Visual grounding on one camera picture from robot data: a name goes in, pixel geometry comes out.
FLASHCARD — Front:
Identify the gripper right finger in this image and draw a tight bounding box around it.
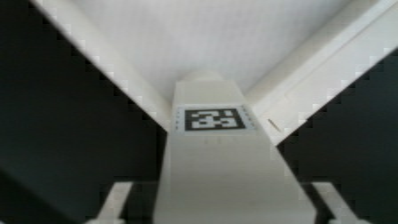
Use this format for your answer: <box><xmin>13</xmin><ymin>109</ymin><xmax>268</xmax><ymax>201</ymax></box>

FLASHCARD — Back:
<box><xmin>304</xmin><ymin>182</ymin><xmax>373</xmax><ymax>224</ymax></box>

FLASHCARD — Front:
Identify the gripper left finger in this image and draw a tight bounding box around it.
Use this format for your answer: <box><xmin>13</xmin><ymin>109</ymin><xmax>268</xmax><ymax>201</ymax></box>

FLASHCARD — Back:
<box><xmin>85</xmin><ymin>181</ymin><xmax>158</xmax><ymax>224</ymax></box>

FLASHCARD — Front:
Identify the white desk leg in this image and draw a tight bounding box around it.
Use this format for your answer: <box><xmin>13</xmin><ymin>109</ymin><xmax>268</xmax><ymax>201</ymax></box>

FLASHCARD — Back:
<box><xmin>153</xmin><ymin>72</ymin><xmax>316</xmax><ymax>224</ymax></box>

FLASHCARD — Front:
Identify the white desk top tray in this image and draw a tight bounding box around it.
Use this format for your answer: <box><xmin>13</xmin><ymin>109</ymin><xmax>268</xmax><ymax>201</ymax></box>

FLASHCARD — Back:
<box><xmin>29</xmin><ymin>0</ymin><xmax>398</xmax><ymax>141</ymax></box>

